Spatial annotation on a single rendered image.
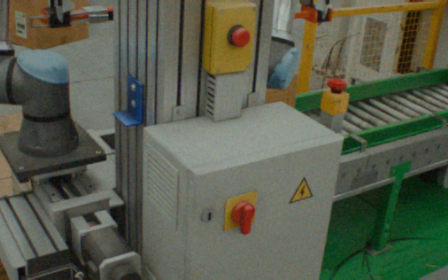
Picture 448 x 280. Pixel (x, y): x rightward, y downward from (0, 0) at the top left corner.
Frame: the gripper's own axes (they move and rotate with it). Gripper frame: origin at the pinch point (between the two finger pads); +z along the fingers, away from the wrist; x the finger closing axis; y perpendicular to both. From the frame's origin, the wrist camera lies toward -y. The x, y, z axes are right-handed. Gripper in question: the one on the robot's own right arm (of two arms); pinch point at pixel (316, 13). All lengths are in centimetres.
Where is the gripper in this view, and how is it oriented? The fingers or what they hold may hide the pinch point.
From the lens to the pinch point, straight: 228.1
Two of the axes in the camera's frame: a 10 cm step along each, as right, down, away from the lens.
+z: -0.6, 9.0, 4.3
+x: 5.5, 3.9, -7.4
